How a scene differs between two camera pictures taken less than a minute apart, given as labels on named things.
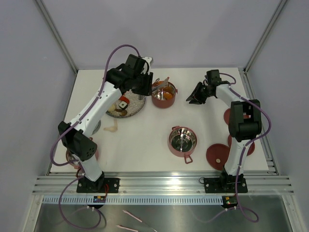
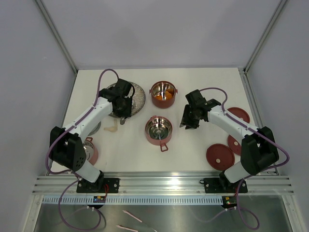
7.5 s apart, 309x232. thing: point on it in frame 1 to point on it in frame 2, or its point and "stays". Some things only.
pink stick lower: (119, 226) stays
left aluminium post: (48, 20) stays
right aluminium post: (281, 6) stays
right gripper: (199, 85) to (185, 119)
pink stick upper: (132, 215) stays
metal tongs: (158, 83) to (122, 120)
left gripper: (147, 89) to (127, 113)
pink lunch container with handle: (182, 141) to (159, 130)
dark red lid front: (217, 155) stays
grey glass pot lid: (97, 127) stays
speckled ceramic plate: (136, 103) stays
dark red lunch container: (163, 94) stays
